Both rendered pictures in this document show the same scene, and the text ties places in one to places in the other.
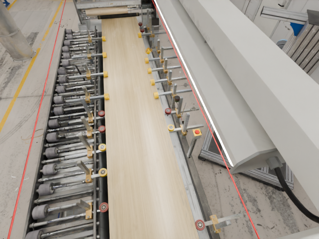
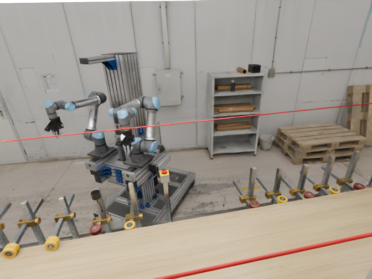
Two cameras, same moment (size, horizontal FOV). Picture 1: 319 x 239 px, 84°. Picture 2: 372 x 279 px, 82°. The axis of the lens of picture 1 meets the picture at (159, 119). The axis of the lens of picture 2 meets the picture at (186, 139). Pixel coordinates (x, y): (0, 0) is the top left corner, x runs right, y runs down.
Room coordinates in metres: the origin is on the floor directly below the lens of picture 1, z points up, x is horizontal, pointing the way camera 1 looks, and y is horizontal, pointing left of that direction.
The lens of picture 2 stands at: (0.63, 1.01, 2.16)
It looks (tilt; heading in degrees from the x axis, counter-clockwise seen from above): 26 degrees down; 273
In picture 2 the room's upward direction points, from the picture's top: 2 degrees counter-clockwise
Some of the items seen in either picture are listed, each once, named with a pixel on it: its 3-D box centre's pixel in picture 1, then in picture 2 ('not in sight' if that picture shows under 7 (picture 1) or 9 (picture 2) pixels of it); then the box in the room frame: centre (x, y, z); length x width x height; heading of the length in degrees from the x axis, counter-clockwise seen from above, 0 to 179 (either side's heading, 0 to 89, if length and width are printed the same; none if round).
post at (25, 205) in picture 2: (169, 84); (35, 226); (1.86, -0.13, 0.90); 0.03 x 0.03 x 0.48; 13
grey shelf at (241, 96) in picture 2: not in sight; (232, 115); (-0.05, -2.83, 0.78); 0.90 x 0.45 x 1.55; 8
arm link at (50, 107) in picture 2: not in sight; (50, 107); (1.96, -0.83, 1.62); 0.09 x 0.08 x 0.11; 61
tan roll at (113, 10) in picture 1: (117, 10); not in sight; (3.79, 0.88, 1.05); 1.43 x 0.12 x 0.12; 103
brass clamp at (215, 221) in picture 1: (215, 224); (247, 198); (0.18, -0.51, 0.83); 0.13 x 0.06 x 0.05; 13
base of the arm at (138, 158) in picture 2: not in sight; (138, 155); (1.23, -0.86, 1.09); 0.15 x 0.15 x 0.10
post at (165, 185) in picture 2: (192, 147); (167, 202); (0.88, -0.35, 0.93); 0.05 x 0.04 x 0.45; 13
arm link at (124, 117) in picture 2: not in sight; (123, 117); (1.18, -0.51, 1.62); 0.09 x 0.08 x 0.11; 75
